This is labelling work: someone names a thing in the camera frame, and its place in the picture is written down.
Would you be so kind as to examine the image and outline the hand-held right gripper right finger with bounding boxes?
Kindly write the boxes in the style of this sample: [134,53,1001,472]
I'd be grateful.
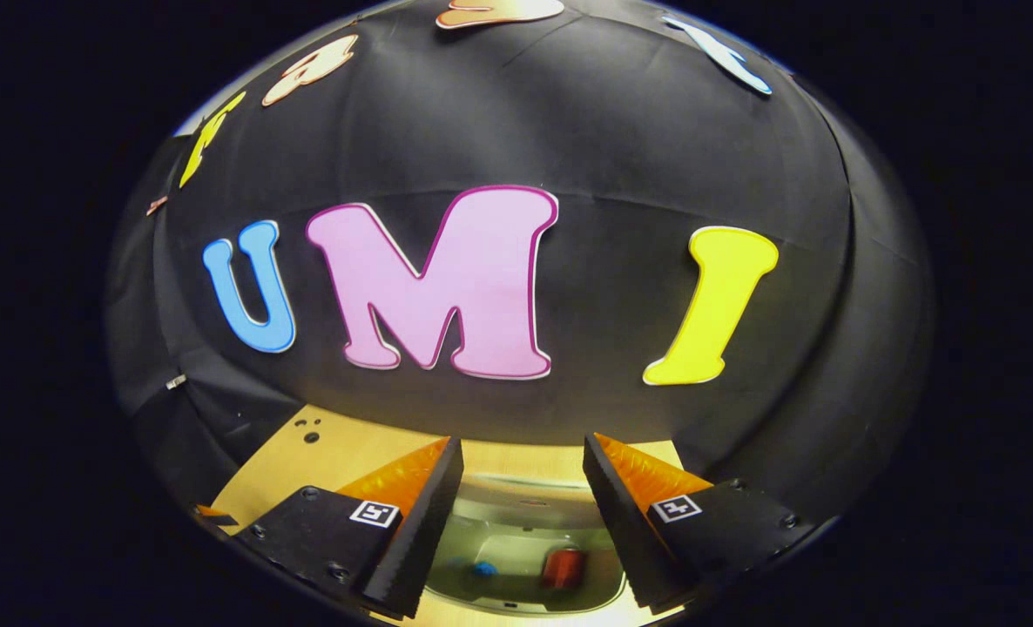
[583,432,818,610]

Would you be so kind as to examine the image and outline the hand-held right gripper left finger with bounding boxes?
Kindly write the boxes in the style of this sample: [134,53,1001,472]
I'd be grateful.
[233,435,464,621]

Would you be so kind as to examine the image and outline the red pop can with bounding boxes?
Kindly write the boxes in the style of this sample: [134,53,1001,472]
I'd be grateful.
[541,547,589,590]

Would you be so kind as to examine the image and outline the light green desktop garbage bin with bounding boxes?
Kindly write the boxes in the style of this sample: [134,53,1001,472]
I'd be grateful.
[425,475,631,616]

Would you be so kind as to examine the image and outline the wooden desktop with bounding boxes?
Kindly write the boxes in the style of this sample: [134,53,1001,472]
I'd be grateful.
[207,403,687,627]

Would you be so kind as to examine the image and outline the black backdrop cloth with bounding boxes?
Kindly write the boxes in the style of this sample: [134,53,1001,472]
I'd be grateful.
[107,0,935,523]

